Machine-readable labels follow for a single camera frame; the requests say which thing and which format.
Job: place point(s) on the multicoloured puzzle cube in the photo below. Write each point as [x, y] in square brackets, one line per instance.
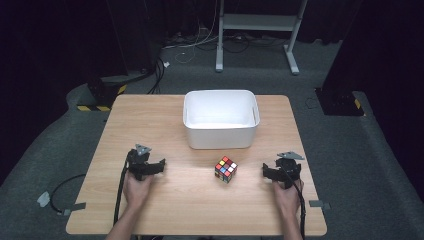
[226, 169]

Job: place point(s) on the grey tape strip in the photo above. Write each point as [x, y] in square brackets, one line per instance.
[318, 204]
[75, 207]

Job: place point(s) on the white plastic bin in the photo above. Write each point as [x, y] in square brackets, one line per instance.
[220, 110]

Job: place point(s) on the black stand base striped tape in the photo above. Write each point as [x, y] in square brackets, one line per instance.
[101, 91]

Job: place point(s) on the person's left hand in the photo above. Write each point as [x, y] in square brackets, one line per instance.
[136, 191]

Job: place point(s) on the white metal stand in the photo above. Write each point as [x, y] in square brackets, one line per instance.
[256, 22]

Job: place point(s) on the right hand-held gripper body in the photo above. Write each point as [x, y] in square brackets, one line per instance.
[289, 168]

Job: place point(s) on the person's right hand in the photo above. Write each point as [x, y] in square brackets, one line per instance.
[288, 198]

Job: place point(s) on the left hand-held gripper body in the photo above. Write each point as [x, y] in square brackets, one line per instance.
[137, 165]

